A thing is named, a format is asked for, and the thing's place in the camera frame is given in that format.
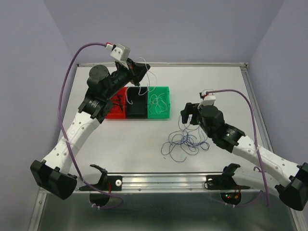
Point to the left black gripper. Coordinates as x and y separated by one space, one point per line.
135 71

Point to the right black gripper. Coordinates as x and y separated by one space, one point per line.
190 108

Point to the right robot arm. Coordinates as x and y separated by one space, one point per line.
285 179

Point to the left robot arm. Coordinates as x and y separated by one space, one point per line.
52 172

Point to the black plastic bin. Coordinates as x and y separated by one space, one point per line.
139 99

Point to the green plastic bin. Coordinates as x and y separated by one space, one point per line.
158 106

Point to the red plastic bin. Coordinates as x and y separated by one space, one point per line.
118 111

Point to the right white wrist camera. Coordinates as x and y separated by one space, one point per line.
207 98

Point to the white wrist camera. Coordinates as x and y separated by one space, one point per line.
119 52
207 98

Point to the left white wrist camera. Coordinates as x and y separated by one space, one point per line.
119 52

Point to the aluminium back rail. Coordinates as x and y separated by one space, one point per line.
164 64

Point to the aluminium rail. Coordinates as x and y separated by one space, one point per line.
164 64
179 182
257 112

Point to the aluminium right side rail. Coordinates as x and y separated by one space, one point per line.
257 112

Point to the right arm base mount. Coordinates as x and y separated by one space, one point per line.
231 191

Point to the aluminium front rail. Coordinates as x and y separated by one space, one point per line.
179 182

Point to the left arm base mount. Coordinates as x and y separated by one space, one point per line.
101 196

